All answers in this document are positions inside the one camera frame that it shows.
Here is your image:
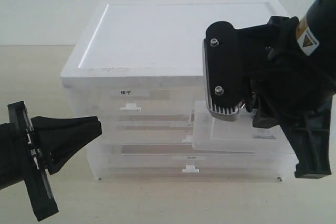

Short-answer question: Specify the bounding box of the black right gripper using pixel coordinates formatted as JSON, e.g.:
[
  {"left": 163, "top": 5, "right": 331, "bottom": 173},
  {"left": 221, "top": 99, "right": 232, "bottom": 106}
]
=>
[{"left": 238, "top": 15, "right": 335, "bottom": 179}]

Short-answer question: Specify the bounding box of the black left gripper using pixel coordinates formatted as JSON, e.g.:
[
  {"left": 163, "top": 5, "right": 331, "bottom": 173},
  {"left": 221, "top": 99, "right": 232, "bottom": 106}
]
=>
[{"left": 7, "top": 101, "right": 102, "bottom": 221}]

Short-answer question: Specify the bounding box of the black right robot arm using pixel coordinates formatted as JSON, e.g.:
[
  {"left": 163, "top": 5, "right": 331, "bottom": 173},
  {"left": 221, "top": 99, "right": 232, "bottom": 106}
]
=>
[{"left": 233, "top": 0, "right": 335, "bottom": 179}]

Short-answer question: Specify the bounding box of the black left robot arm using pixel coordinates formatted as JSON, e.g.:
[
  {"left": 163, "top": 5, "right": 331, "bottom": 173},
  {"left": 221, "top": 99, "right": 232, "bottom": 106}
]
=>
[{"left": 1, "top": 101, "right": 102, "bottom": 221}]

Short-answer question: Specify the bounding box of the white translucent drawer cabinet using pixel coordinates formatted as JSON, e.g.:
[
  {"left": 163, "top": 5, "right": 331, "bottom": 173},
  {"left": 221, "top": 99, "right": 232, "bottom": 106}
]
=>
[{"left": 60, "top": 0, "right": 297, "bottom": 183}]

